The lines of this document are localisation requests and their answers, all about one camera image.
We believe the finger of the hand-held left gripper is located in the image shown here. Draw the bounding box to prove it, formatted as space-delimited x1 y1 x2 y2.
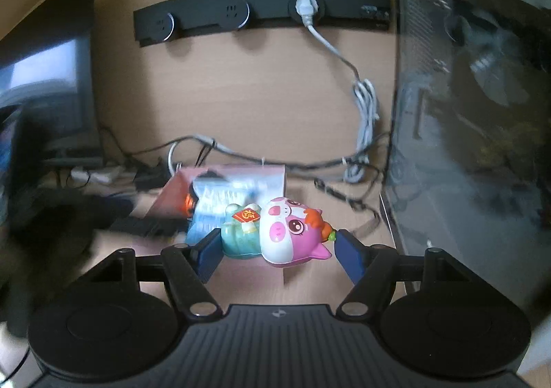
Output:
110 218 177 239
92 195 135 223

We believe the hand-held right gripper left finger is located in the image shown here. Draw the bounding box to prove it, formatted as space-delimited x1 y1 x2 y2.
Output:
77 229 222 320

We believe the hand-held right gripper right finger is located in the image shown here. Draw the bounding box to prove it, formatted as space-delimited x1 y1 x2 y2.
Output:
333 229 480 320

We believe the blue wet wipes packet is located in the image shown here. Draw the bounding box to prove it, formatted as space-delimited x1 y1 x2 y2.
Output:
186 177 270 246

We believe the pink pig figurine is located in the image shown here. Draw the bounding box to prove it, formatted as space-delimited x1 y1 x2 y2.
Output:
221 196 336 269

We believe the pink cardboard box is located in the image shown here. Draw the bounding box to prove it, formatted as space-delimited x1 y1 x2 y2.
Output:
148 163 298 285

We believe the wooden desktop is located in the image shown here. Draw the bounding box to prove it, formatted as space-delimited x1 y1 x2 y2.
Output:
99 168 407 298

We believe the white power strip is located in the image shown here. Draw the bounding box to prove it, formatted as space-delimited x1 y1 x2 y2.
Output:
69 166 123 184

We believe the black power brick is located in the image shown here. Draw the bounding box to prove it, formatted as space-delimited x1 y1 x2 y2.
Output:
135 164 168 191

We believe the black computer monitor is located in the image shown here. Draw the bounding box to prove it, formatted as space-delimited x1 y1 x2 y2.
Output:
0 0 102 165

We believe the computer tower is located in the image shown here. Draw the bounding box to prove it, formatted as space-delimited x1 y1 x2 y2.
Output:
381 0 551 311

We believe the black cable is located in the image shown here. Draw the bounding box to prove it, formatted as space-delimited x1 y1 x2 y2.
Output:
99 125 388 238

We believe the grey cable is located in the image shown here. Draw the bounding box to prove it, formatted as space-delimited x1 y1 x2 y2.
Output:
168 136 268 175

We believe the white coiled cable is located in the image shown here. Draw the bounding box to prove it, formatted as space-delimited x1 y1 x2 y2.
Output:
295 0 380 184

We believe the black wall socket rail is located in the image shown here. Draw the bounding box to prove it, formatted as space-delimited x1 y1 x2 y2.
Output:
133 0 392 46

